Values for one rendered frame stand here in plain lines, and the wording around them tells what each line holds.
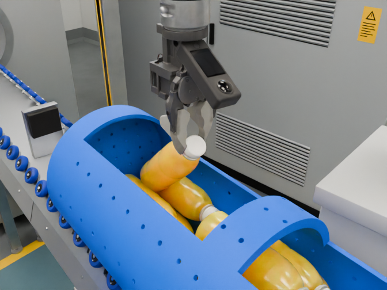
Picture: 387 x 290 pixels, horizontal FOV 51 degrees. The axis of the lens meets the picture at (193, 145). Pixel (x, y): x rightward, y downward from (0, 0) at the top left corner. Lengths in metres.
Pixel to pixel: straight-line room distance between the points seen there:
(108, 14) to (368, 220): 1.03
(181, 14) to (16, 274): 1.88
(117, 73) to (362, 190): 0.98
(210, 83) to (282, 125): 1.72
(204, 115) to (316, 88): 1.46
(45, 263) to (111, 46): 1.27
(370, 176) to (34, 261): 1.84
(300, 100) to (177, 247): 1.69
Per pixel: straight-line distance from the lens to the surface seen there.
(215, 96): 0.57
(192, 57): 0.60
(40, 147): 1.29
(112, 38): 1.44
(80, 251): 0.95
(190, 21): 0.60
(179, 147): 0.68
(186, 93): 0.63
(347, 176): 0.81
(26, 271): 2.28
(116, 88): 1.50
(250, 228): 0.53
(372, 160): 0.88
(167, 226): 0.57
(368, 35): 1.94
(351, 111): 2.06
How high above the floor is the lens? 1.59
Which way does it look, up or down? 31 degrees down
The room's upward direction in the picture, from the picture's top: straight up
